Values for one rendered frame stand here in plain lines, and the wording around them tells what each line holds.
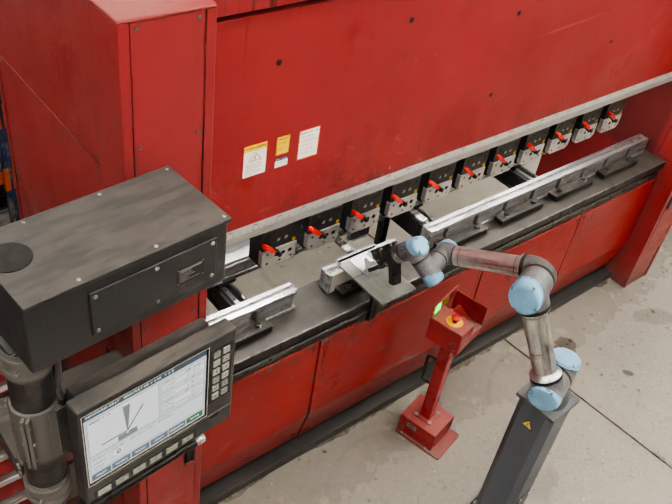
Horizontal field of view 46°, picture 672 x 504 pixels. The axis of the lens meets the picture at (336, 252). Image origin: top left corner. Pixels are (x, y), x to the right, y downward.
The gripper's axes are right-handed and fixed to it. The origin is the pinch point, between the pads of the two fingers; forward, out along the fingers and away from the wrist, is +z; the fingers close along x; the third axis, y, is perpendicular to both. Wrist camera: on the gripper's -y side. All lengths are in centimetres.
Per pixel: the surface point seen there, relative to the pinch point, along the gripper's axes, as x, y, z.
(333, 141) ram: 25, 45, -44
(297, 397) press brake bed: 33, -38, 38
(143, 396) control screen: 123, -6, -73
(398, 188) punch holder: -12.7, 25.4, -18.7
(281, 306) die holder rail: 37.4, 0.0, 11.9
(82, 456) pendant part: 140, -13, -68
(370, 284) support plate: 5.6, -5.1, -3.2
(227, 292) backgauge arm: 48, 13, 31
